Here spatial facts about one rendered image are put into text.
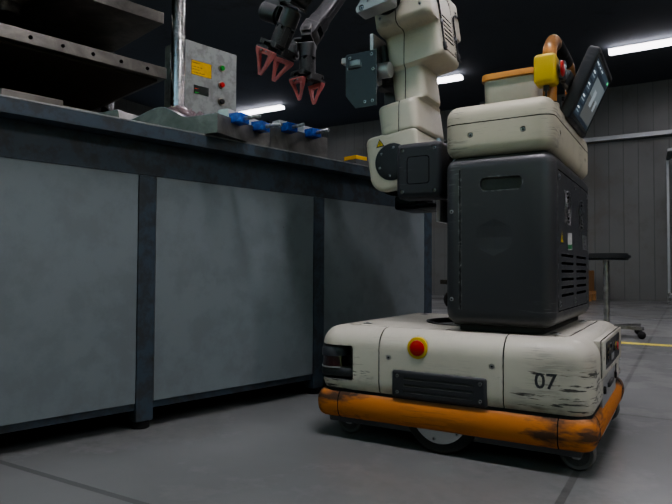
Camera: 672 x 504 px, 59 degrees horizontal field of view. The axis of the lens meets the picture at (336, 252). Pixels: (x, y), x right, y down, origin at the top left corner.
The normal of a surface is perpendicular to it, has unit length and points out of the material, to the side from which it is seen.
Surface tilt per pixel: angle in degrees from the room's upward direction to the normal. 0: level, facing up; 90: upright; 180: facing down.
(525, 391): 90
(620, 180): 90
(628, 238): 90
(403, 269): 90
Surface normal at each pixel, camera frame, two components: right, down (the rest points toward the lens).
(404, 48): -0.51, -0.03
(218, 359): 0.71, -0.02
